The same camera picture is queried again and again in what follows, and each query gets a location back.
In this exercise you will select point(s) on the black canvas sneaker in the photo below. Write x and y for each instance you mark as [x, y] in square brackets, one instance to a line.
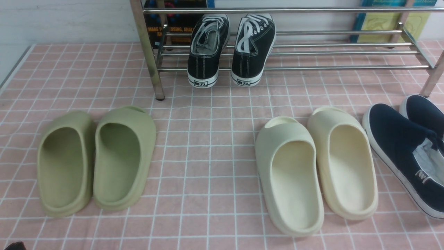
[255, 39]
[208, 40]

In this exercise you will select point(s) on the steel shoe rack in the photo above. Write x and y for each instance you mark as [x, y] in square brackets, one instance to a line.
[401, 42]

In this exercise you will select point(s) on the navy slip-on shoe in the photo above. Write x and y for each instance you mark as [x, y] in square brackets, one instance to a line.
[420, 110]
[412, 152]

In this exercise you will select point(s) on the left cream slide slipper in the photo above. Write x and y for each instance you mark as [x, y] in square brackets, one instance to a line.
[286, 162]

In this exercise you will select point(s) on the cream slide slipper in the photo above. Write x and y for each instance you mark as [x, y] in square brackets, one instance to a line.
[345, 163]
[286, 162]

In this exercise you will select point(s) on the right green slide slipper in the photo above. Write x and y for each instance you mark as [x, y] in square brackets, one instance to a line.
[124, 144]

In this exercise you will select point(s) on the green slide slipper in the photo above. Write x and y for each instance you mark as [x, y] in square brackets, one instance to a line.
[65, 164]
[124, 144]

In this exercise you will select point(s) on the black image processing book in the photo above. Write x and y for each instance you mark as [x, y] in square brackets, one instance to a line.
[177, 23]

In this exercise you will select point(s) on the right cream slide slipper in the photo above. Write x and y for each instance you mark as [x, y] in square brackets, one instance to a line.
[345, 163]

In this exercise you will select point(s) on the left green slide slipper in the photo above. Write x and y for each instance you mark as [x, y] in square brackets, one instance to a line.
[65, 164]

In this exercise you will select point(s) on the teal yellow book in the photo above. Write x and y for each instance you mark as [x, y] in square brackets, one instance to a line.
[415, 23]

